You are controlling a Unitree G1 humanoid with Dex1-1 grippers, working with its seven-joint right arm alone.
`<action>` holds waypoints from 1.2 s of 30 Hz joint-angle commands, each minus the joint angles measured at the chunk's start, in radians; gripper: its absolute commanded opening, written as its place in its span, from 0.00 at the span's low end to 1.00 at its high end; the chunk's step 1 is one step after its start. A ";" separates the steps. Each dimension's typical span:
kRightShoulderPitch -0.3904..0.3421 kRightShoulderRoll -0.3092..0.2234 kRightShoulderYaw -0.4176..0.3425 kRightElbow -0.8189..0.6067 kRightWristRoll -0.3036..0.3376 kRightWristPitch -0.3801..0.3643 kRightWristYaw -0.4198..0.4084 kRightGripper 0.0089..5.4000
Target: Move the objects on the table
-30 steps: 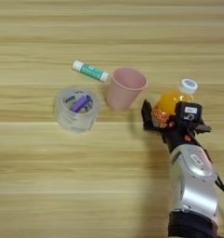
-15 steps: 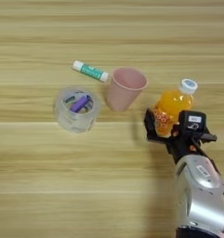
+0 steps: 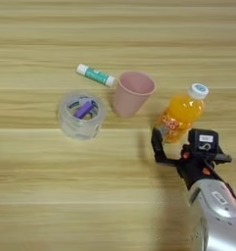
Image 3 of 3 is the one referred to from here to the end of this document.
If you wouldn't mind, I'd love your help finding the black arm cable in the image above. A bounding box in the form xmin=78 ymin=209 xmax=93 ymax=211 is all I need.
xmin=220 ymin=177 xmax=236 ymax=205

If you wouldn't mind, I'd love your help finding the orange juice bottle white cap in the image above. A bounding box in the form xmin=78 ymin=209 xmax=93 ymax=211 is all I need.
xmin=154 ymin=82 xmax=210 ymax=144

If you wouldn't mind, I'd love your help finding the pink plastic cup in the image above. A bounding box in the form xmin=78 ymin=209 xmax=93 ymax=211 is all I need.
xmin=112 ymin=71 xmax=157 ymax=119

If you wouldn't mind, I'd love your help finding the black box with white label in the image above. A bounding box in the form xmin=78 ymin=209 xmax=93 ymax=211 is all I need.
xmin=187 ymin=127 xmax=220 ymax=155

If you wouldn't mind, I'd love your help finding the clear tape roll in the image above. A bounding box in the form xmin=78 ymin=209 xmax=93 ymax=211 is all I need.
xmin=56 ymin=91 xmax=107 ymax=141

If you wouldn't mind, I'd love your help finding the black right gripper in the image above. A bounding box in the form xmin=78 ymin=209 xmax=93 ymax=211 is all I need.
xmin=151 ymin=127 xmax=233 ymax=191

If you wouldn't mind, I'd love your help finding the purple cylinder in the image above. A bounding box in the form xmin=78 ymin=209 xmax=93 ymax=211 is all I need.
xmin=72 ymin=100 xmax=95 ymax=120

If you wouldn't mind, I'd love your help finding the green white glue stick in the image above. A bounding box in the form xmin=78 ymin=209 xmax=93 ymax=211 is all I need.
xmin=75 ymin=63 xmax=118 ymax=88

